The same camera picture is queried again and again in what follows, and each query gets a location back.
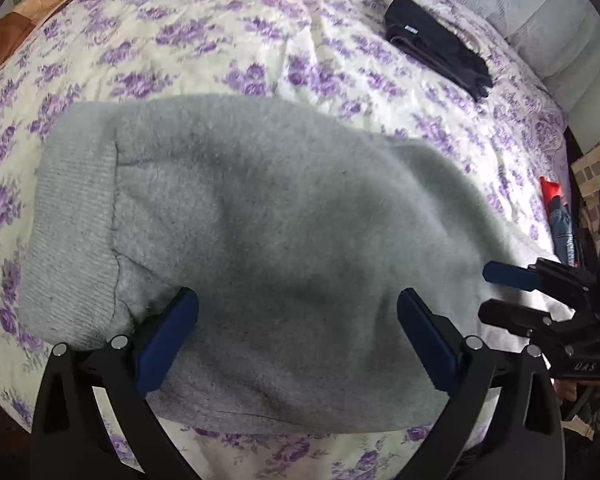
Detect folded black pants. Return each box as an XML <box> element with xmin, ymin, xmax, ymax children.
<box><xmin>385</xmin><ymin>0</ymin><xmax>493</xmax><ymax>102</ymax></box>

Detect red cloth item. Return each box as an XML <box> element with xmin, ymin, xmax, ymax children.
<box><xmin>540</xmin><ymin>177</ymin><xmax>564</xmax><ymax>214</ymax></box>

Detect lavender lace bed cover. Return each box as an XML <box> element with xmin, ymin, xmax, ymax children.
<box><xmin>349</xmin><ymin>0</ymin><xmax>600</xmax><ymax>151</ymax></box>

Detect purple floral bed quilt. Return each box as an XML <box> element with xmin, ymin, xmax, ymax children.
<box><xmin>0</xmin><ymin>0</ymin><xmax>571</xmax><ymax>480</ymax></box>

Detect blue denim jeans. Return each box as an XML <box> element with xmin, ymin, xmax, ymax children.
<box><xmin>548</xmin><ymin>196</ymin><xmax>576</xmax><ymax>266</ymax></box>

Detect grey fleece pants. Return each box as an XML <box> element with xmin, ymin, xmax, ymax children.
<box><xmin>18</xmin><ymin>96</ymin><xmax>550</xmax><ymax>434</ymax></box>

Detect beige checkered curtain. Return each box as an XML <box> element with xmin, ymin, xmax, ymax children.
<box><xmin>571</xmin><ymin>142</ymin><xmax>600</xmax><ymax>247</ymax></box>

